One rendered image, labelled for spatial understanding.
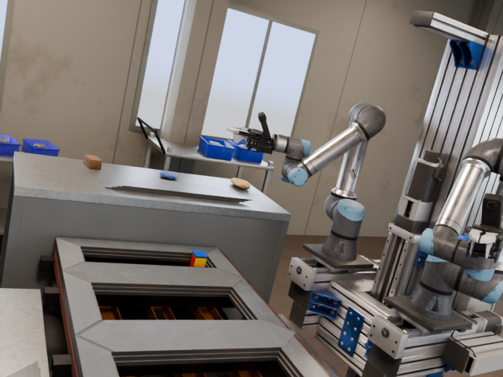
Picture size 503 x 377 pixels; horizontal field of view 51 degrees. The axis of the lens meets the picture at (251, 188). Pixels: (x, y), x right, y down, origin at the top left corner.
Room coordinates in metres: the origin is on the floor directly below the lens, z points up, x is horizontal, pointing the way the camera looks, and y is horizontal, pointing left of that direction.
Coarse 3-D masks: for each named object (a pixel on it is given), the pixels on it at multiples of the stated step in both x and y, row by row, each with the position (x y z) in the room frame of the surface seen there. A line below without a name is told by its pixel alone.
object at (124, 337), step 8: (112, 320) 1.54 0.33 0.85; (120, 320) 1.55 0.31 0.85; (128, 320) 1.56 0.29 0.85; (112, 328) 1.49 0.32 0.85; (120, 328) 1.50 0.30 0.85; (128, 328) 1.51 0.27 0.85; (112, 336) 1.45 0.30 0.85; (120, 336) 1.46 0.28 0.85; (128, 336) 1.47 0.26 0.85; (136, 336) 1.48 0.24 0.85; (120, 344) 1.41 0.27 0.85; (128, 344) 1.42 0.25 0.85; (136, 344) 1.43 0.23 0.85
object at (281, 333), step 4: (264, 320) 1.78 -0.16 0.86; (268, 324) 1.76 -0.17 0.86; (272, 324) 1.77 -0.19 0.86; (272, 328) 1.74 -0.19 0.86; (276, 328) 1.74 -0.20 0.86; (280, 328) 1.75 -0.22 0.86; (276, 332) 1.72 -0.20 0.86; (280, 332) 1.72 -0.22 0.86; (284, 332) 1.73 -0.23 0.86; (276, 336) 1.69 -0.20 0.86; (280, 336) 1.69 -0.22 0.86; (284, 336) 1.70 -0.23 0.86; (288, 336) 1.71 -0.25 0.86; (280, 340) 1.66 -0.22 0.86; (284, 340) 1.67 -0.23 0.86; (288, 340) 1.68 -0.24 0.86; (284, 344) 1.64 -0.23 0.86
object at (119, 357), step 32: (96, 256) 2.08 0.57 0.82; (128, 256) 2.14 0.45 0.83; (160, 256) 2.21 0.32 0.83; (64, 288) 1.70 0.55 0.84; (96, 288) 1.77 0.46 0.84; (128, 288) 1.82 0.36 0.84; (160, 288) 1.88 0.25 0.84; (192, 288) 1.94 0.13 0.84; (224, 288) 2.00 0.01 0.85; (128, 352) 1.39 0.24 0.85; (160, 352) 1.43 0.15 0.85; (192, 352) 1.48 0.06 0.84; (224, 352) 1.53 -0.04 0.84; (256, 352) 1.57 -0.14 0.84
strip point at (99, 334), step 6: (102, 324) 1.50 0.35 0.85; (90, 330) 1.45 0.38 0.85; (96, 330) 1.46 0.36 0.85; (102, 330) 1.47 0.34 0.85; (108, 330) 1.48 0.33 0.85; (84, 336) 1.41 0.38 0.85; (90, 336) 1.42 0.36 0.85; (96, 336) 1.43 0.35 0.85; (102, 336) 1.44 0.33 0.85; (108, 336) 1.44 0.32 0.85; (96, 342) 1.40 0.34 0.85; (102, 342) 1.40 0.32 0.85; (108, 342) 1.41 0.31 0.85; (108, 348) 1.38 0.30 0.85; (114, 348) 1.39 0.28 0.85
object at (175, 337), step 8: (160, 320) 1.61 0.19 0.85; (168, 320) 1.62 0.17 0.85; (176, 320) 1.63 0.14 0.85; (160, 328) 1.56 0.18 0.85; (168, 328) 1.57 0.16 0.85; (176, 328) 1.58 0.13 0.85; (168, 336) 1.52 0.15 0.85; (176, 336) 1.53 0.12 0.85; (184, 336) 1.55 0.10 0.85; (168, 344) 1.48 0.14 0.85; (176, 344) 1.49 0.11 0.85; (184, 344) 1.50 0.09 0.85
